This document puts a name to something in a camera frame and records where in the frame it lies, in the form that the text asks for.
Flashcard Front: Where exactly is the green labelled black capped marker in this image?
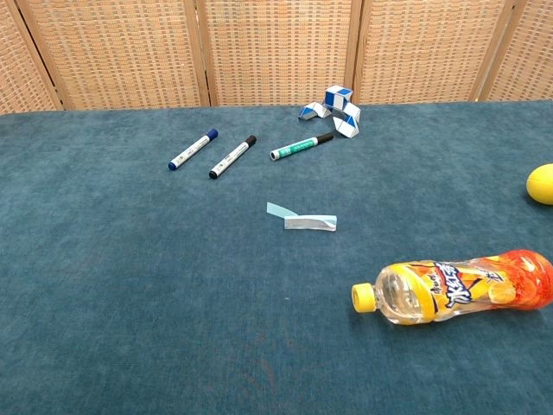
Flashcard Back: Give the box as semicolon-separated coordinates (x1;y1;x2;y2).
270;131;335;163

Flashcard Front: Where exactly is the black capped whiteboard marker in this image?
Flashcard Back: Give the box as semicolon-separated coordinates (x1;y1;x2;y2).
208;134;258;181

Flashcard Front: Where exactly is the blue capped whiteboard marker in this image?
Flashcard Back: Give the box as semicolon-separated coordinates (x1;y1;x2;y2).
168;127;219;172

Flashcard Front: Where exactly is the blue white snake puzzle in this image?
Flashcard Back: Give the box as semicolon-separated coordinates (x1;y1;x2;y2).
297;85;362;140

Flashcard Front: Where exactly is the teal blue table cloth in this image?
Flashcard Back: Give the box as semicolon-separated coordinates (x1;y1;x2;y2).
0;99;553;415

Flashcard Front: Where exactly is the woven rattan folding screen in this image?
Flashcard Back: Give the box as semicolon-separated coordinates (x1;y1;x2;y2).
0;0;553;116

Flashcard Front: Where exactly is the orange iced tea bottle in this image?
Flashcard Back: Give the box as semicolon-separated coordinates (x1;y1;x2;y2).
350;248;553;327

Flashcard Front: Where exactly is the yellow foam ball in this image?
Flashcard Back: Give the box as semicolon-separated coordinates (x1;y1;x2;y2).
525;163;553;204

